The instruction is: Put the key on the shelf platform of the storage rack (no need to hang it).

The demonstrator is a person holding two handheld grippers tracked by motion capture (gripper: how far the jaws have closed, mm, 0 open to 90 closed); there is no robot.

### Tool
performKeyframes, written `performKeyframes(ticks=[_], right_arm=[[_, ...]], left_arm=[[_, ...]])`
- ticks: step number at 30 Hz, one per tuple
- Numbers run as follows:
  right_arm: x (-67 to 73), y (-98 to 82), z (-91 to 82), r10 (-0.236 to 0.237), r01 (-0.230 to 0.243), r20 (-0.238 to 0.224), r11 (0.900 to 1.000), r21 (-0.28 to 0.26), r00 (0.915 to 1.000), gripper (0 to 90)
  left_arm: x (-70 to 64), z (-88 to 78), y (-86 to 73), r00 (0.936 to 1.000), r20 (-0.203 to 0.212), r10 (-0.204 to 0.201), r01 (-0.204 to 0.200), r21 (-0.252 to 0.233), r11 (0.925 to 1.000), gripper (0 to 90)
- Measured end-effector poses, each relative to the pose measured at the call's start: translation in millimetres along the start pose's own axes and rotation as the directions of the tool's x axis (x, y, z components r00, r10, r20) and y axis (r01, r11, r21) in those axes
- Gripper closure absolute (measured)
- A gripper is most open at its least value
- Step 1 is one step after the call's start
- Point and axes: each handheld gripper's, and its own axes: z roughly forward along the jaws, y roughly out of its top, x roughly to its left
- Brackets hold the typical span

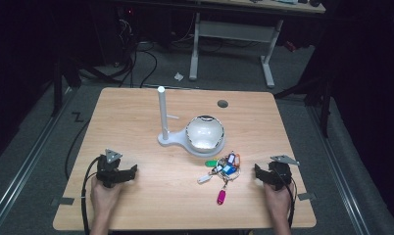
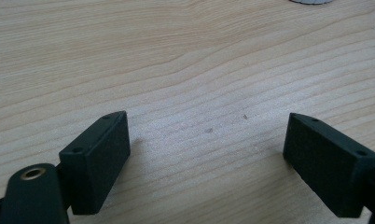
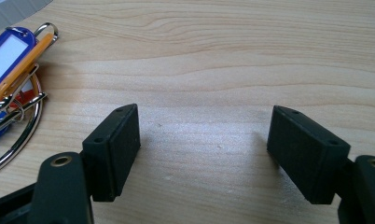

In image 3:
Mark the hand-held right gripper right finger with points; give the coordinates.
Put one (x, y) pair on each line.
(307, 152)

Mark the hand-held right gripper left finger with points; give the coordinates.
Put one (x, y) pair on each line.
(112, 149)

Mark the metal snap hook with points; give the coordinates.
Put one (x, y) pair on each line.
(26, 104)

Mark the red key tag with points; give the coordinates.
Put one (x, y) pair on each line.
(27, 92)

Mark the orange key tag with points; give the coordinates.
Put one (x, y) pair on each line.
(24, 63)

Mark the blue key tag white label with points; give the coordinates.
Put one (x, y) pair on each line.
(2, 59)

